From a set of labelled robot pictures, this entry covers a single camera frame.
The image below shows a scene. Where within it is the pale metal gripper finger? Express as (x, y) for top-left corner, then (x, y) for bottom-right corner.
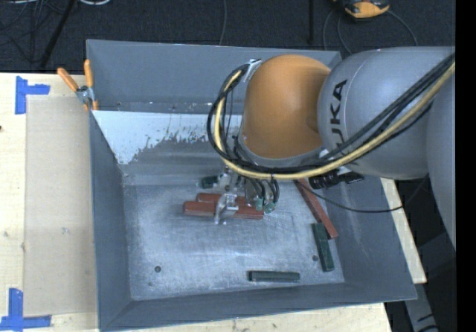
(213, 194), (231, 225)
(222, 204), (240, 226)

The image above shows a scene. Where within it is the red-brown flat block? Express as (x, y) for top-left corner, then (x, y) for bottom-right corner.
(182, 200), (266, 221)
(295, 178), (340, 240)
(195, 192), (254, 208)

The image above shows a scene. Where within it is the grey metal bin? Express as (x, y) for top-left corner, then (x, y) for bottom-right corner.
(85, 39), (418, 332)

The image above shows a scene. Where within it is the dark green flat block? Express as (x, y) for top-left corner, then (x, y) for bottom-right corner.
(248, 270), (301, 284)
(311, 223), (335, 273)

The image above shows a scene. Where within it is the pale flat board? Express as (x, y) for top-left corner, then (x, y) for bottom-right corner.
(22, 95), (98, 317)

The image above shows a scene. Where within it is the black cylinder on white bracket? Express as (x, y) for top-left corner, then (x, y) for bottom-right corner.
(308, 168), (365, 191)

